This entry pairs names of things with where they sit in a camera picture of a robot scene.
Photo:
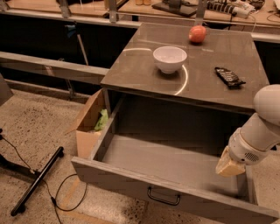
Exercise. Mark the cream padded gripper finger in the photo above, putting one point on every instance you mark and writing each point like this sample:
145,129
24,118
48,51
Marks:
227,167

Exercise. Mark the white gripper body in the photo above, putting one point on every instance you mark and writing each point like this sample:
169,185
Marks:
244,150

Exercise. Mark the grey top drawer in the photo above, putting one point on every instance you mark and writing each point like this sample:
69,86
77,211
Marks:
165,152

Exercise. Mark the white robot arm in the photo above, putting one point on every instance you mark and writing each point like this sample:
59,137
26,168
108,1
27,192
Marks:
267,113

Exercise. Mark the grey metal drawer cabinet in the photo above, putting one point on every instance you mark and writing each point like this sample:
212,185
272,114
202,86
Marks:
195,83

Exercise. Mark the black snack bar wrapper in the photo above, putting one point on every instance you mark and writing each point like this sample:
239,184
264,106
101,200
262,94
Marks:
228,77

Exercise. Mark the white ceramic bowl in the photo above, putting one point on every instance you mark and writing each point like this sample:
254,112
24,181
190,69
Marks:
169,59

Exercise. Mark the red apple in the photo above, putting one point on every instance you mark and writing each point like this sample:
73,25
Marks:
197,34

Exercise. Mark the green bag in box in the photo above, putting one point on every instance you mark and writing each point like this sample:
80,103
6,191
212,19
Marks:
102,120

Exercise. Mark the white power strip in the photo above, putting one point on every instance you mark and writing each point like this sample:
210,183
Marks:
236,8

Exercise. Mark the brown cardboard box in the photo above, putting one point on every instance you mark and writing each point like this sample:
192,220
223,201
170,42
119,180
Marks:
84,124

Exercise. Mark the black laptop on bench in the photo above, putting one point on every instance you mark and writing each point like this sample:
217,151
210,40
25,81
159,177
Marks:
175,7

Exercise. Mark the wooden workbench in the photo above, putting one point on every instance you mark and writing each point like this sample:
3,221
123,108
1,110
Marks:
267,16

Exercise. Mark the black stand leg bar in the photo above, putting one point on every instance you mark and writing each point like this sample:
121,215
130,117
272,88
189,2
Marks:
20,206

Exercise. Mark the grey metal rail beam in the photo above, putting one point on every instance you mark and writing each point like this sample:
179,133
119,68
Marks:
54,68

